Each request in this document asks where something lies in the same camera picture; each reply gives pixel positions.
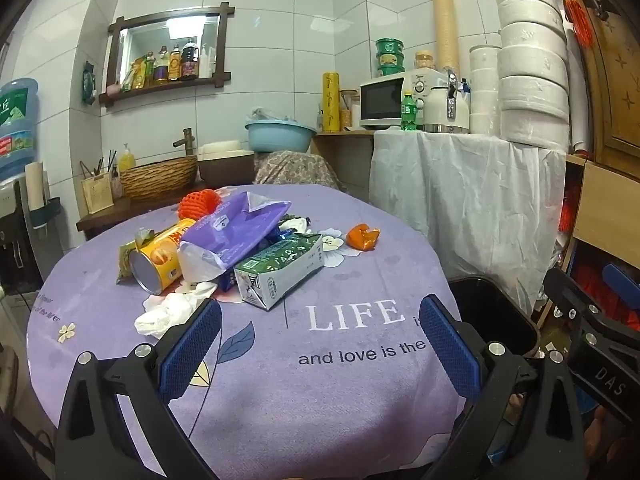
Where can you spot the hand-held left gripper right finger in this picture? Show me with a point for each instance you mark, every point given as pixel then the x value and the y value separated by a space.
pixel 450 350

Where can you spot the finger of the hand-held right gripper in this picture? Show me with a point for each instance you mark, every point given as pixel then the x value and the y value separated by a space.
pixel 622 285
pixel 565 295

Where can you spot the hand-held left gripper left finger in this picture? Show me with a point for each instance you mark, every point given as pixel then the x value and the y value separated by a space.
pixel 192 347

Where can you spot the white tissue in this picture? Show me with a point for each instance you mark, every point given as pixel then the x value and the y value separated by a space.
pixel 165 310

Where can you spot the black trash bin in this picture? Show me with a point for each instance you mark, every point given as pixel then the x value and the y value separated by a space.
pixel 500 310

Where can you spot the yellow chips can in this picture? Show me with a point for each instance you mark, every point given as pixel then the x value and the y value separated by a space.
pixel 162 255

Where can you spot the yellow green snack wrapper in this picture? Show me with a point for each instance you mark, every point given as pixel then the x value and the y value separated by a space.
pixel 125 255

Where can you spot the green white milk carton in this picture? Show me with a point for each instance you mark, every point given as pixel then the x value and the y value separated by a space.
pixel 280 270

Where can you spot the purple plastic bag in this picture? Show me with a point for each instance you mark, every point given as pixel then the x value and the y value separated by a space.
pixel 230 230

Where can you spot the orange foam fruit net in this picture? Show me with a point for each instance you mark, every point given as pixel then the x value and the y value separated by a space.
pixel 197 204

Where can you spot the orange wrapper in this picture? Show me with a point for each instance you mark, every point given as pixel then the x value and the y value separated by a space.
pixel 360 236

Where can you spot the small white paper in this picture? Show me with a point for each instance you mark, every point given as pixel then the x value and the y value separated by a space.
pixel 295 225

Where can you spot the light wooden board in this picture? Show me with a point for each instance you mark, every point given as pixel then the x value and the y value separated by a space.
pixel 607 210

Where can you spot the purple floral printed tablecloth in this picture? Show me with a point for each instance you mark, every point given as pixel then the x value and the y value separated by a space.
pixel 300 280

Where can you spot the white cloth cover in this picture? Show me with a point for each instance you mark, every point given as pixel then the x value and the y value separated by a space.
pixel 465 200

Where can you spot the dark wooden vanity counter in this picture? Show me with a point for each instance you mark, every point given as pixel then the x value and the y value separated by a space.
pixel 120 215

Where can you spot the woven basket basin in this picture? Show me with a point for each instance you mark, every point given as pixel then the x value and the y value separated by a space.
pixel 157 177

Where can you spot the beige chopstick holder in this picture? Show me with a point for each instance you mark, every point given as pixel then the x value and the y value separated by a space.
pixel 97 192

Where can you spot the brown pot with cream lid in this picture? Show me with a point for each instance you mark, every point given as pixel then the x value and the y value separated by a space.
pixel 225 167

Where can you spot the carved wooden cabinet door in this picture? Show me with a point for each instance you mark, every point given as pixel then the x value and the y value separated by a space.
pixel 617 100

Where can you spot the white paper roll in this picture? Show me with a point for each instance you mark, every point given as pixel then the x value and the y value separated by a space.
pixel 576 100

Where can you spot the teal cup holder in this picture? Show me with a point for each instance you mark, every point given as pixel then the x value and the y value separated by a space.
pixel 47 212

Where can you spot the yellow soap pump bottle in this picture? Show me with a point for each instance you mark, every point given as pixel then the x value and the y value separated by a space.
pixel 126 160

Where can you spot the water dispenser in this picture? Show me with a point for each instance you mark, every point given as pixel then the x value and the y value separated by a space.
pixel 15 250

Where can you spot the bundle of dark chopsticks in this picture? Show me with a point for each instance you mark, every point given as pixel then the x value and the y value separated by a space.
pixel 100 165

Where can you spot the floral patterned cloth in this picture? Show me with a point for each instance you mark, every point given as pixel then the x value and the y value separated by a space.
pixel 295 170

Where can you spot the bronze faucet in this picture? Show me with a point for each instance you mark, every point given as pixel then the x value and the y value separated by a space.
pixel 186 142

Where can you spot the stack of white paper tubs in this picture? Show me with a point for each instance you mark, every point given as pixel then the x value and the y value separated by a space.
pixel 484 90

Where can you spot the light wooden corner shelf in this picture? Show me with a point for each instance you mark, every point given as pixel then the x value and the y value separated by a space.
pixel 345 155

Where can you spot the white electric kettle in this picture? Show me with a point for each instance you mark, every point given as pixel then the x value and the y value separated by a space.
pixel 440 110

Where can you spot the beige paper cup stack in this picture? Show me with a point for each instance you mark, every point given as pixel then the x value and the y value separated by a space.
pixel 35 185

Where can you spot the light blue plastic basin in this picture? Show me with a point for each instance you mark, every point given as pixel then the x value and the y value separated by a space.
pixel 280 137

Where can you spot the stack of white bowl bundles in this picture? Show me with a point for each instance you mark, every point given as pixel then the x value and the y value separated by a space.
pixel 530 60

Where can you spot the green soda bottle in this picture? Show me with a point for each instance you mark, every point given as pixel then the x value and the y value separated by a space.
pixel 409 112

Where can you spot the white microwave oven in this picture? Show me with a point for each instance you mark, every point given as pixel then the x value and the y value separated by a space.
pixel 382 102

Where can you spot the clear glass jar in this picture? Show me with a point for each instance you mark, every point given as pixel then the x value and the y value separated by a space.
pixel 348 112

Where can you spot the yellow plastic wrap roll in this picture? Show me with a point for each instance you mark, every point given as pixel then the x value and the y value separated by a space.
pixel 331 102

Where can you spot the red tassel decoration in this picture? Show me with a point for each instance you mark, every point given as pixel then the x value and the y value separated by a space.
pixel 577 10

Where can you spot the blue water jug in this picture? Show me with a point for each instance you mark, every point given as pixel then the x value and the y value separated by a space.
pixel 17 130

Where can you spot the yellow green seasoning packets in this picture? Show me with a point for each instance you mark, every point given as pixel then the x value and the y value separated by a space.
pixel 137 72

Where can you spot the purple label oil bottle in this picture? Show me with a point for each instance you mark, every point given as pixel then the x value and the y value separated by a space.
pixel 160 67

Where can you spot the yellow oil bottle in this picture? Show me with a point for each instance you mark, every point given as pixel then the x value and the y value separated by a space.
pixel 174 65

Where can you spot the green instant noodle bowl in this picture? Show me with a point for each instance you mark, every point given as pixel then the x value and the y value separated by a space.
pixel 389 61
pixel 389 46
pixel 389 72

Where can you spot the metal door latch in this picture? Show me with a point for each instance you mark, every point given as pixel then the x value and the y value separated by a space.
pixel 595 2

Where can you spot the dark soy sauce bottle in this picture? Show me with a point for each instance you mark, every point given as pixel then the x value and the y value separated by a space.
pixel 189 62

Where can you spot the white plastic bottle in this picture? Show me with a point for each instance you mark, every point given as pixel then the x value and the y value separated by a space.
pixel 206 62

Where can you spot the tall tan paper cup stack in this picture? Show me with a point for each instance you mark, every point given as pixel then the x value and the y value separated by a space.
pixel 445 25

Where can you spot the green wall hanging pouch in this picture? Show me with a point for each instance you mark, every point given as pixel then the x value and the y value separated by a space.
pixel 89 82

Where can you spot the wooden framed wall mirror shelf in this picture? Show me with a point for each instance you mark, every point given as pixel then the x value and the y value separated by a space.
pixel 112 60

